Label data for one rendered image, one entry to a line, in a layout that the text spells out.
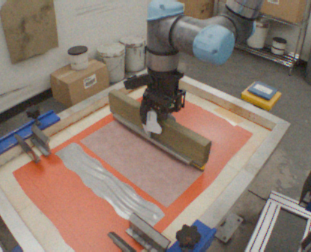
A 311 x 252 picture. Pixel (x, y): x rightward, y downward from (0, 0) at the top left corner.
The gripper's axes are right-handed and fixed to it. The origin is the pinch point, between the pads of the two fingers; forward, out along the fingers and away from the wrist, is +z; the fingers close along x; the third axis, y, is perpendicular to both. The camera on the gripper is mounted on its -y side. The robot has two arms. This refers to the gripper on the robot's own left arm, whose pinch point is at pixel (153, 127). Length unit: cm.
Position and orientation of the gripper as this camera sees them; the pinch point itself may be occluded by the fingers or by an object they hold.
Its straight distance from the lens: 75.5
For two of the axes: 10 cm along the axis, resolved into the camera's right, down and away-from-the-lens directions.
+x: 6.8, -4.6, 5.8
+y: 7.4, 4.4, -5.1
